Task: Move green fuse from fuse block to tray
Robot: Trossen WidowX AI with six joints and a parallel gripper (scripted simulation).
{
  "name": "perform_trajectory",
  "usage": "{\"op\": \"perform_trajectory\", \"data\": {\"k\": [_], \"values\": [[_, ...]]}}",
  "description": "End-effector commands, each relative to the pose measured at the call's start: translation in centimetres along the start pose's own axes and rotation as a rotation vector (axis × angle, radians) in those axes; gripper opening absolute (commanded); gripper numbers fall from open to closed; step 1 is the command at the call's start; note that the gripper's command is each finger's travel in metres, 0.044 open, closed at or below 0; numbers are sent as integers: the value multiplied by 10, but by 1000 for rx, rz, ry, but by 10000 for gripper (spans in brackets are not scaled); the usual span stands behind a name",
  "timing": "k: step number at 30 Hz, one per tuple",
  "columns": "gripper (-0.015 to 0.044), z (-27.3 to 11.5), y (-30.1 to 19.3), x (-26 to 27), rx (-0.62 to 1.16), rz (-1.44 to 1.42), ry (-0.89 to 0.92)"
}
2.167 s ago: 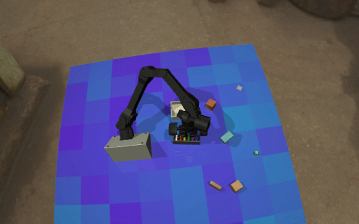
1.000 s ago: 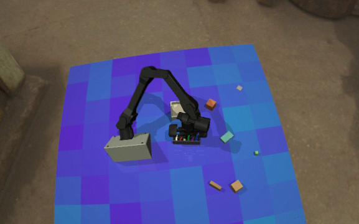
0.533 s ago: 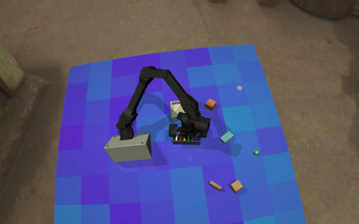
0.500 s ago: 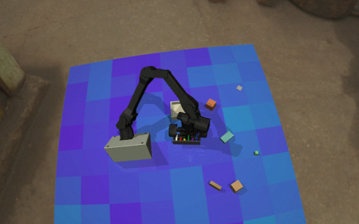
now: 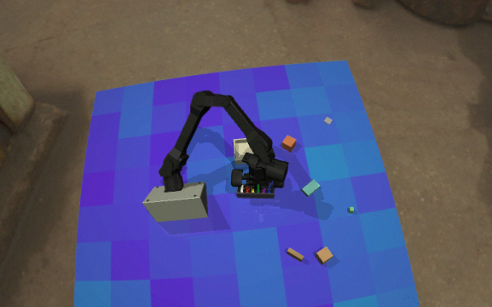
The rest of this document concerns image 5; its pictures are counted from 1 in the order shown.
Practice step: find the orange cube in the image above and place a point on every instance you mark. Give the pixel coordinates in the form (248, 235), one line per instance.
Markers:
(289, 143)

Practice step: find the tan square block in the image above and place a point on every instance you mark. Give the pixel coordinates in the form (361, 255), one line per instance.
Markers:
(323, 255)

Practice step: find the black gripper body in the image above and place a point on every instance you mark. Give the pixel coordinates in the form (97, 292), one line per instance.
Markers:
(236, 179)

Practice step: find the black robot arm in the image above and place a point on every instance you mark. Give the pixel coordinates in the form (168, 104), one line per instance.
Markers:
(262, 160)

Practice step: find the tan rectangular block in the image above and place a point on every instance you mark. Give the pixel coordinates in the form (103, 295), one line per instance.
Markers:
(294, 254)

